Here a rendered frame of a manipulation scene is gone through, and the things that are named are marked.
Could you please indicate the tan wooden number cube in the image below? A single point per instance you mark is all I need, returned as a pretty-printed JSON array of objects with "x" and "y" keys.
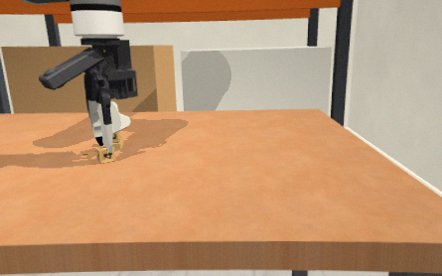
[
  {"x": 103, "y": 156},
  {"x": 116, "y": 137}
]

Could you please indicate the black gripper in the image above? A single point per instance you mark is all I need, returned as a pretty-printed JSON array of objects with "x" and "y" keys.
[{"x": 103, "y": 113}]

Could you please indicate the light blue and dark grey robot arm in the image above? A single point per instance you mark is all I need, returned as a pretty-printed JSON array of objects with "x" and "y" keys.
[{"x": 91, "y": 19}]

